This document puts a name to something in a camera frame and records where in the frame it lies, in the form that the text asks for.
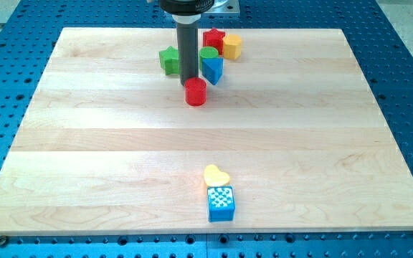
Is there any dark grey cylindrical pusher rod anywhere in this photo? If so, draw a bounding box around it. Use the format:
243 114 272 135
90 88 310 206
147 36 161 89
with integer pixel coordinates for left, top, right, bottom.
176 21 199 85

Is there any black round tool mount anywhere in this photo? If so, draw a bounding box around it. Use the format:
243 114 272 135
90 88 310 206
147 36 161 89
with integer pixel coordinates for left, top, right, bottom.
158 0 214 24

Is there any green star block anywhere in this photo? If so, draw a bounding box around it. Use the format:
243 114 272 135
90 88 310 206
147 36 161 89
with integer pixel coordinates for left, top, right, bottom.
158 46 180 75

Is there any red star block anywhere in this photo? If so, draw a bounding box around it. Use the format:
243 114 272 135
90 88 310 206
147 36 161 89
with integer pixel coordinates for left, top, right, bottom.
202 28 226 55

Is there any wooden board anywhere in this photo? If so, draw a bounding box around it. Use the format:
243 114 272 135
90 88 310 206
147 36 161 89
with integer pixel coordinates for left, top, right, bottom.
0 28 413 236

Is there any green cylinder block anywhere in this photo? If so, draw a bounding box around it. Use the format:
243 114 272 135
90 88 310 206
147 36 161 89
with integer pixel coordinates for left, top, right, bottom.
199 46 219 70

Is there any silver metal mounting plate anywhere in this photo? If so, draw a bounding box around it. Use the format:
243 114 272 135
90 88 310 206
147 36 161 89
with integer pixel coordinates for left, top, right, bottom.
205 0 240 16

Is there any blue triangle block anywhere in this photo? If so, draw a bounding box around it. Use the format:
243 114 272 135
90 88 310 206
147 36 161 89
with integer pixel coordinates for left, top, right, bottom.
201 58 224 85

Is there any yellow hexagon block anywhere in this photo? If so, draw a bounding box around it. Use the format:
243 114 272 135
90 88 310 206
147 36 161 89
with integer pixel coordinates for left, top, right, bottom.
222 34 242 60

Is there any red cylinder block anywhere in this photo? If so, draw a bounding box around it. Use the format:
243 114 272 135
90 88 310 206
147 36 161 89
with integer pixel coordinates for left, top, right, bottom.
184 77 207 106

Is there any yellow heart block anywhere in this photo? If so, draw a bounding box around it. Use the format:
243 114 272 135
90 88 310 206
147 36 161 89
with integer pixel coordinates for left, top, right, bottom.
204 164 231 187

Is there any blue cube block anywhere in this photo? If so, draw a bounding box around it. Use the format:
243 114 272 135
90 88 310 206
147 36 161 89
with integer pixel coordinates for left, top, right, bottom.
207 186 235 222

